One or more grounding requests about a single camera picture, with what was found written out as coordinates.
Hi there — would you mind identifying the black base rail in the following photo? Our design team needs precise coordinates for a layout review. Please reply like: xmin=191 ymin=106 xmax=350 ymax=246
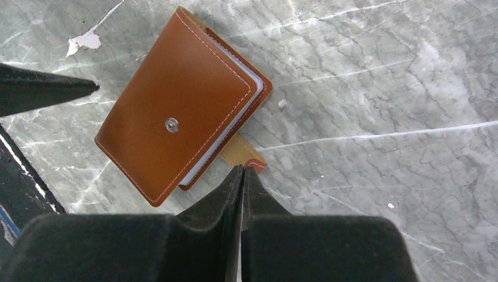
xmin=1 ymin=128 xmax=66 ymax=250

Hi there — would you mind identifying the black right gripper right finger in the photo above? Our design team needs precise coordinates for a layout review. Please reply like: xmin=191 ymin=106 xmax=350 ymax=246
xmin=241 ymin=167 xmax=418 ymax=281

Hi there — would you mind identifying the brown leather card holder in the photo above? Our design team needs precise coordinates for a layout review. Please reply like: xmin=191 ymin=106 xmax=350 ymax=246
xmin=95 ymin=7 xmax=272 ymax=207

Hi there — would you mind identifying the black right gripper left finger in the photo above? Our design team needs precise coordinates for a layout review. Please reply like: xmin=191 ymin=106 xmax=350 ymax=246
xmin=1 ymin=166 xmax=244 ymax=281

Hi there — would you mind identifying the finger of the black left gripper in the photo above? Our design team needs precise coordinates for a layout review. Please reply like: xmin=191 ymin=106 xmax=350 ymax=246
xmin=1 ymin=63 xmax=99 ymax=117

